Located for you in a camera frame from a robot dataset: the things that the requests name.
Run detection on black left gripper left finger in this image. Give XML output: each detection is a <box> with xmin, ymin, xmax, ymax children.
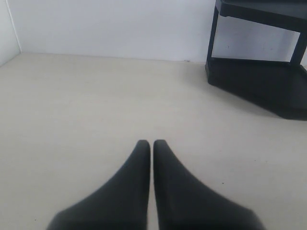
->
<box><xmin>47</xmin><ymin>140</ymin><xmax>150</xmax><ymax>230</ymax></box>

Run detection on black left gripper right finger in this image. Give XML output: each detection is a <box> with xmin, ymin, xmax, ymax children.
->
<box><xmin>153</xmin><ymin>139</ymin><xmax>262</xmax><ymax>230</ymax></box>

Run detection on black two-tier metal rack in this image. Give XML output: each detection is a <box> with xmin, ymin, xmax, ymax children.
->
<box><xmin>205</xmin><ymin>0</ymin><xmax>307</xmax><ymax>121</ymax></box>

